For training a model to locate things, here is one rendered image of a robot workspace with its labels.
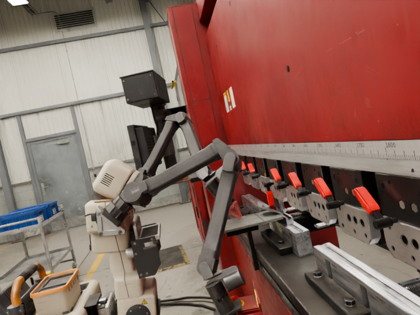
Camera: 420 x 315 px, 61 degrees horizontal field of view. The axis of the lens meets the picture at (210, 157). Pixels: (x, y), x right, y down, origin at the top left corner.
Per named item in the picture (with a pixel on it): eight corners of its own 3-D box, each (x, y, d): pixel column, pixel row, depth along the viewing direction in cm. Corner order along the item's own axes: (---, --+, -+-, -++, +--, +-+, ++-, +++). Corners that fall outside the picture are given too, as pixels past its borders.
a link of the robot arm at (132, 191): (229, 139, 139) (224, 129, 130) (245, 168, 134) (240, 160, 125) (131, 192, 143) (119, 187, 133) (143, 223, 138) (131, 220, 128)
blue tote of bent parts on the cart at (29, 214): (5, 229, 426) (2, 215, 425) (49, 219, 432) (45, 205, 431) (-9, 237, 390) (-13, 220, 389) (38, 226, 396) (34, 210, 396)
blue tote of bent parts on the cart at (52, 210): (21, 222, 468) (18, 209, 467) (60, 213, 474) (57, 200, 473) (10, 227, 432) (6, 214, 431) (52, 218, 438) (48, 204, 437)
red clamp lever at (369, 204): (351, 187, 70) (379, 225, 63) (370, 182, 71) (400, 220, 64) (349, 192, 71) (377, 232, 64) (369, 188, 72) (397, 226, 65)
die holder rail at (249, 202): (244, 209, 240) (240, 195, 240) (252, 207, 241) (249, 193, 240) (262, 225, 191) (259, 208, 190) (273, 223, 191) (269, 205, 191)
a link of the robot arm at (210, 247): (229, 159, 137) (223, 150, 127) (244, 162, 135) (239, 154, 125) (201, 273, 127) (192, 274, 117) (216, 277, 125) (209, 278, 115)
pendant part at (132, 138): (150, 169, 298) (141, 127, 296) (164, 166, 297) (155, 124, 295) (137, 175, 253) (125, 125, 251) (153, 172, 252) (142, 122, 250)
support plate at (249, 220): (217, 224, 167) (217, 222, 167) (271, 211, 169) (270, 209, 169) (223, 233, 149) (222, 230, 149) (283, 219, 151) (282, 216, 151)
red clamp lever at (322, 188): (312, 177, 90) (329, 207, 83) (327, 174, 91) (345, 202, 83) (310, 182, 91) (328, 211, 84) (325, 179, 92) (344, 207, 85)
